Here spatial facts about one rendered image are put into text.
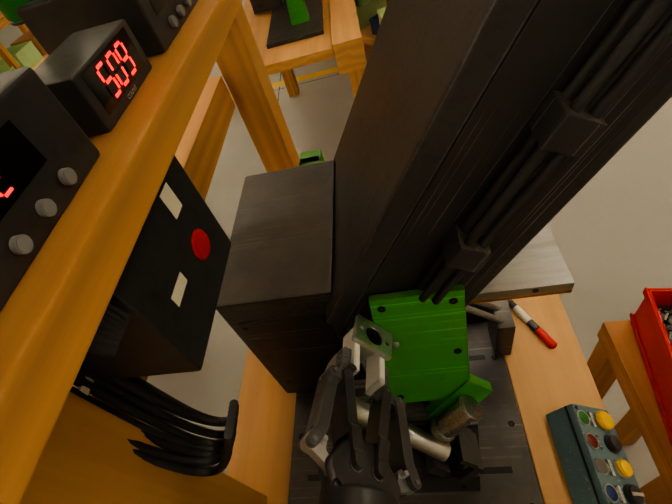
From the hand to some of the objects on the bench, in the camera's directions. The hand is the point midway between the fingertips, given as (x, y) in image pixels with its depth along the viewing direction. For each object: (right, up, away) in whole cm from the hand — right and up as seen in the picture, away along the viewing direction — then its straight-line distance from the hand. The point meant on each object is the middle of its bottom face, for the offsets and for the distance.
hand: (363, 358), depth 50 cm
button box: (+38, -23, +18) cm, 48 cm away
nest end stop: (+18, -22, +18) cm, 33 cm away
